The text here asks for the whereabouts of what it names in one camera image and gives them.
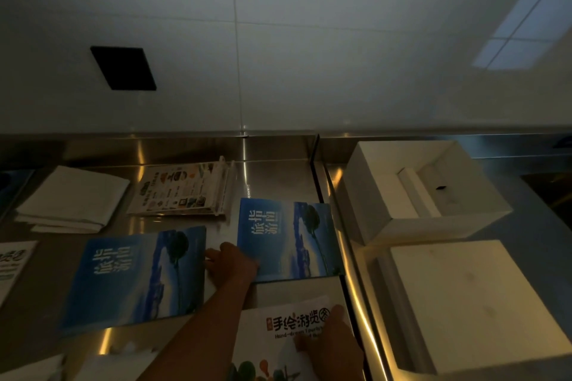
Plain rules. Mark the person's left hand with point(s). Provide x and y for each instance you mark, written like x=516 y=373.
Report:
x=232 y=267

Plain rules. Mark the person's right hand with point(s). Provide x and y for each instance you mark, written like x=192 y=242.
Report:
x=335 y=349

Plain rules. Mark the person's right thumb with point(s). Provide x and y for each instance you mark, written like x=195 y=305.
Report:
x=307 y=343

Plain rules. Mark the person's left fingers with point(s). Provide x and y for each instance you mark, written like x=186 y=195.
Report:
x=216 y=256

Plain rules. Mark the white illustrated map brochure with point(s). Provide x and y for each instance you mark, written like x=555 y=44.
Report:
x=277 y=340

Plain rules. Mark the person's left forearm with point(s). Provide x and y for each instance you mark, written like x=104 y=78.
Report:
x=196 y=336

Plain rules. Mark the blue travel booklet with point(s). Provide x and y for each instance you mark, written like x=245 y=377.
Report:
x=286 y=238
x=134 y=278

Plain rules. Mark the colourful printed leaflet stack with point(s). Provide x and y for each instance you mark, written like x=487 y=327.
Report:
x=178 y=188

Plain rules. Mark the white folded paper stack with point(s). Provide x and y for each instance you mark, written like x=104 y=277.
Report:
x=71 y=200

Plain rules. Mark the open white cardboard box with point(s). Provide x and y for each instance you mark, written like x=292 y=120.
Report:
x=402 y=215

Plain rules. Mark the white crumpled paper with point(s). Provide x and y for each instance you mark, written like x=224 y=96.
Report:
x=89 y=367

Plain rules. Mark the white flat box lid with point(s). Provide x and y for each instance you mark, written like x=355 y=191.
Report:
x=473 y=305

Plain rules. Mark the white cardboard box insert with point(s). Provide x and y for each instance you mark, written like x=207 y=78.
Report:
x=418 y=193

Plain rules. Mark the white green-print leaflet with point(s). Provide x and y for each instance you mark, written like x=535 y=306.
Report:
x=11 y=267

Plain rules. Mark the black square wall panel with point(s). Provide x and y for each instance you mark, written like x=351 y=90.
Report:
x=124 y=68

